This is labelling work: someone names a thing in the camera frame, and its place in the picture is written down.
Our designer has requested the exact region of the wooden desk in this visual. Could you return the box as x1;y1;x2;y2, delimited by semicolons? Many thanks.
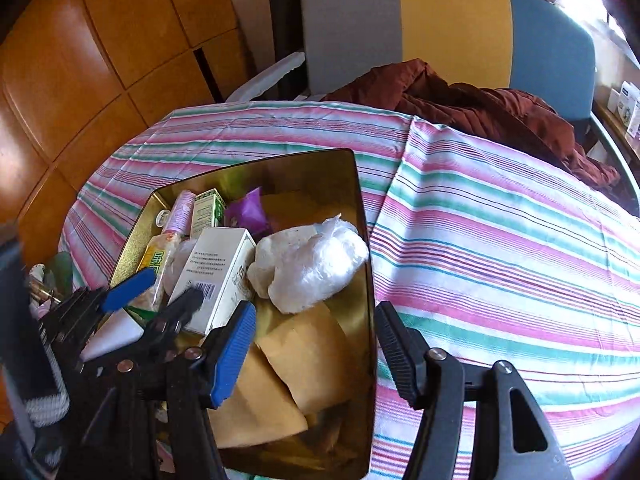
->
592;100;640;161

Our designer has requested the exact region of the grey yellow blue sofa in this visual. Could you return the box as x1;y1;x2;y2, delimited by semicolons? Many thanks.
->
227;0;640;211

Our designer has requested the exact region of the yellow green food packet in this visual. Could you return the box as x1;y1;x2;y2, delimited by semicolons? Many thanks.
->
135;232;183;311

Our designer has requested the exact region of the white box with blue label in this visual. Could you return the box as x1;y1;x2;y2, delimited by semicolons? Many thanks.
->
617;81;640;136

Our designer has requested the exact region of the purple packet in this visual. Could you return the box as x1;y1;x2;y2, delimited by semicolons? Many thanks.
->
223;186;281;241

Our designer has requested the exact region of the person's left forearm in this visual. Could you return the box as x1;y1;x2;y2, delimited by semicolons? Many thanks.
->
0;355;71;480

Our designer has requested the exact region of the striped tablecloth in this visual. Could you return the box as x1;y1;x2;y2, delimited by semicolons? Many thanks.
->
57;100;640;480

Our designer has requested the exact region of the wooden wardrobe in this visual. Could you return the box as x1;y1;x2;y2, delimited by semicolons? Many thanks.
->
0;0;256;266

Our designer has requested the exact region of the pale green container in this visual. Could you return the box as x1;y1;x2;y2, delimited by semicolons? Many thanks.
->
42;250;76;293

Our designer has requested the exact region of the black rolled mat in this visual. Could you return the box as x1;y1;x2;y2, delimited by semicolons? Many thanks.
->
265;0;307;101

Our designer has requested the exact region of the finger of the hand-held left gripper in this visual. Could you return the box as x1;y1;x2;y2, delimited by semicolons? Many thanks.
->
42;267;158;333
80;289;203;373

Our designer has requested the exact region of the green medicine box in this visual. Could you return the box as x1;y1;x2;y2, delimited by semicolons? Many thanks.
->
189;188;226;238

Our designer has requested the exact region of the maroon jacket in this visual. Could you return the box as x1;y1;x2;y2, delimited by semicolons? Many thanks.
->
320;58;621;191

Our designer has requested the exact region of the plastic bundle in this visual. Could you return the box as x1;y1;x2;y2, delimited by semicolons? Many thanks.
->
247;214;371;315
162;237;201;293

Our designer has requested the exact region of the pink bottle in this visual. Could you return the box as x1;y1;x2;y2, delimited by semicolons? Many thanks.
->
160;190;197;238

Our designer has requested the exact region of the white cardboard box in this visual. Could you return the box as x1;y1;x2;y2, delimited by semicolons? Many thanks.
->
167;227;257;337

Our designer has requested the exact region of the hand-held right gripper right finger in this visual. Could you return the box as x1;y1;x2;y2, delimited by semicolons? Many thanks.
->
374;301;573;480

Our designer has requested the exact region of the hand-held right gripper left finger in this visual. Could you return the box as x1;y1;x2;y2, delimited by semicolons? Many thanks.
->
60;302;257;480

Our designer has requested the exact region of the gold tin box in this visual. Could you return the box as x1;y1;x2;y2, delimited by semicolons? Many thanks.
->
107;148;379;479

